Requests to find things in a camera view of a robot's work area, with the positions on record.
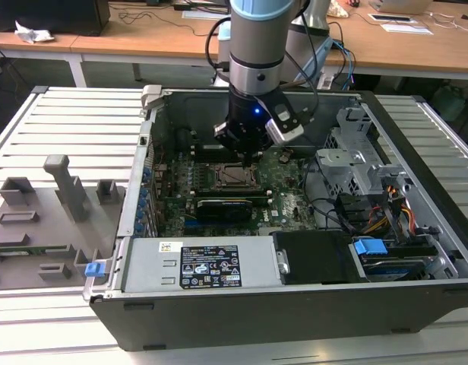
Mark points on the wooden desk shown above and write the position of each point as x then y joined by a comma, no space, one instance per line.
105,42
408,53

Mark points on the black Quadro graphics card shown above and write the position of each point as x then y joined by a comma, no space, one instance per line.
224,211

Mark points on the blue plastic latch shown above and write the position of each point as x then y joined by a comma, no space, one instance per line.
94,270

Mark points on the metal drive cage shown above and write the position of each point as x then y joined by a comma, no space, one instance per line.
332,167

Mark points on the silver topped CPU chip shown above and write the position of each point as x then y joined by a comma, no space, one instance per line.
238,175

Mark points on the pale green container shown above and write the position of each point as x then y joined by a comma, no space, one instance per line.
450,102

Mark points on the black power adapter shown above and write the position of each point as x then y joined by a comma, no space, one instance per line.
184,7

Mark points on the silver laptop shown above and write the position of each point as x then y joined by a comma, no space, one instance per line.
401,5

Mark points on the black computer tower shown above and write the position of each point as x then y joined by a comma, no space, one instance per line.
48,15

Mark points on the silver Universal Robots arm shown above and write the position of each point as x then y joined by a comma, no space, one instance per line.
257,38

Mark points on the CPU socket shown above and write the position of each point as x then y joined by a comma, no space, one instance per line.
217,182

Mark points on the white paper sheet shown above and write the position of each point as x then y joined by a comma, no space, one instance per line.
406,28
200,15

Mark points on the green RAM stick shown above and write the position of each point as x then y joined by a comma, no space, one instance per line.
36,249

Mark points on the grey power supply unit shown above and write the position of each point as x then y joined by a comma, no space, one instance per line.
146,266

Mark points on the silver coin cell battery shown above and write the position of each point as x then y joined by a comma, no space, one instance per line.
285,155

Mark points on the hard disk in blue carrier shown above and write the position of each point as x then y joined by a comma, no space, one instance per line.
369,251

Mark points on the patterned fabric pouch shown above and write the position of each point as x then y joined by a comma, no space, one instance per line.
338,9

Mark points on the crumpled white paper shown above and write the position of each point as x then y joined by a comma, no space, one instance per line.
32,34

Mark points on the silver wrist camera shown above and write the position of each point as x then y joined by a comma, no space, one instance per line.
291,133

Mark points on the green Dell motherboard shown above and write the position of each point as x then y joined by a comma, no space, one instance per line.
287,213

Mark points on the grey plastic parts rack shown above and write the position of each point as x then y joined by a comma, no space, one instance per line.
48,228

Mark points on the black and grey PC case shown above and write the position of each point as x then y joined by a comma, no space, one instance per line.
219,323

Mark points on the black plastic shroud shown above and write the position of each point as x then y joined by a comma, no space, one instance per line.
314,258

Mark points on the white framed tablet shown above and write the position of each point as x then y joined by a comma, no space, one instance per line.
389,18

